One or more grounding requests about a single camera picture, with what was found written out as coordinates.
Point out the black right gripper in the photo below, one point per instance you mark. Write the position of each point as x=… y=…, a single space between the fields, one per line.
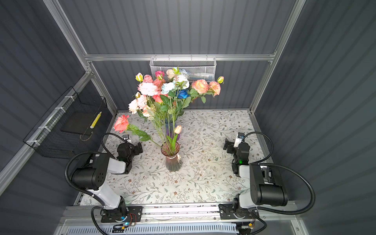
x=231 y=147

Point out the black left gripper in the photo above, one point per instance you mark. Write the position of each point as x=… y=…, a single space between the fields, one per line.
x=134 y=149

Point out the coral pink rose stem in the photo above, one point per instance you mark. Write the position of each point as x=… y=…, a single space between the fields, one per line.
x=122 y=124

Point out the red glass vase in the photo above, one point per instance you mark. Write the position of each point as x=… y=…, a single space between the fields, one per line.
x=173 y=162

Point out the blue purple glass vase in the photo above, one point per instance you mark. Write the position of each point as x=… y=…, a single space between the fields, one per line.
x=170 y=126

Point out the small pink tulip stem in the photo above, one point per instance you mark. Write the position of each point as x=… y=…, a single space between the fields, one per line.
x=172 y=142

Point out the cream peony spray stem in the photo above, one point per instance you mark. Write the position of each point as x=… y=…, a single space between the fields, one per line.
x=142 y=105

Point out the pink cream spray rose stem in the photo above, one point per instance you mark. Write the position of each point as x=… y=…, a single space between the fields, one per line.
x=148 y=79

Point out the peach spray rose branch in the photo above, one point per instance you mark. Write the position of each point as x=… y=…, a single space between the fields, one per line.
x=201 y=88

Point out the blue rose stem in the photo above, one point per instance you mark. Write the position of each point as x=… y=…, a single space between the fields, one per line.
x=183 y=100

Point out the hot pink rose stem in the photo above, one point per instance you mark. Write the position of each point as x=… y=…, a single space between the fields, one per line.
x=159 y=75

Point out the white green spray stem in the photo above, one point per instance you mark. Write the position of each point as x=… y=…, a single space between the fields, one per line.
x=169 y=93

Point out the large pale pink rose stem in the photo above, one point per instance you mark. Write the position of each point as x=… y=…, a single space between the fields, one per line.
x=160 y=111

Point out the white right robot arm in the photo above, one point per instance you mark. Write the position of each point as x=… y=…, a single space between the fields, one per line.
x=266 y=185

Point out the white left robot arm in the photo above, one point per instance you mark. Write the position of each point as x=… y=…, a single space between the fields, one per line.
x=86 y=172

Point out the floral patterned table mat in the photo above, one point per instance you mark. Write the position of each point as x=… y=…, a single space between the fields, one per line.
x=205 y=174

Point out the yellow tool in basket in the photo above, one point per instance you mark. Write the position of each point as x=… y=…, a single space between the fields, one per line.
x=95 y=121

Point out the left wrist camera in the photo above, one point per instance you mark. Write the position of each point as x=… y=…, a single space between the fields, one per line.
x=127 y=138

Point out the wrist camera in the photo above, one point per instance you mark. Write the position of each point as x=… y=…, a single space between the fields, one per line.
x=127 y=138
x=239 y=139

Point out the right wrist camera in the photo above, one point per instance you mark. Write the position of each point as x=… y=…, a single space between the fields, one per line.
x=239 y=139

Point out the black wire side basket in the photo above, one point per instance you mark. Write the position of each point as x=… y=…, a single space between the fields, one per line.
x=66 y=131

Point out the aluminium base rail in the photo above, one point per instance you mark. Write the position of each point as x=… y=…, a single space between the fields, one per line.
x=163 y=213

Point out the white wire wall basket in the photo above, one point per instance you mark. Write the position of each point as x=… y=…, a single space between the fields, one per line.
x=192 y=69

